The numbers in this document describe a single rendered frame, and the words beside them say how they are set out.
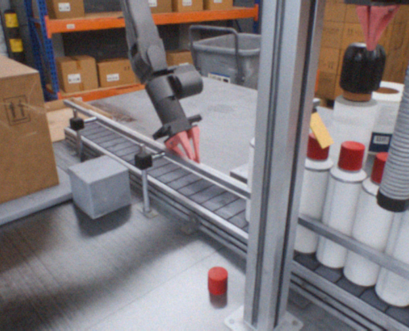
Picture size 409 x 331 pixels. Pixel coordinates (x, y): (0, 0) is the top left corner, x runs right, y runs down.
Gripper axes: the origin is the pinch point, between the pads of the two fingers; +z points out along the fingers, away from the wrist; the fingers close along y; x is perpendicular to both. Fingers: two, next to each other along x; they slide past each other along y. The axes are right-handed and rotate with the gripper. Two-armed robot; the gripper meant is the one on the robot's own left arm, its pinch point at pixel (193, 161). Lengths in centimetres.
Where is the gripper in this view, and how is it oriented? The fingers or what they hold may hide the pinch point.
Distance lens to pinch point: 84.0
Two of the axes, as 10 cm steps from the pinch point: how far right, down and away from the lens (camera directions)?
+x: -5.1, 3.1, 8.0
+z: 4.3, 9.0, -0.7
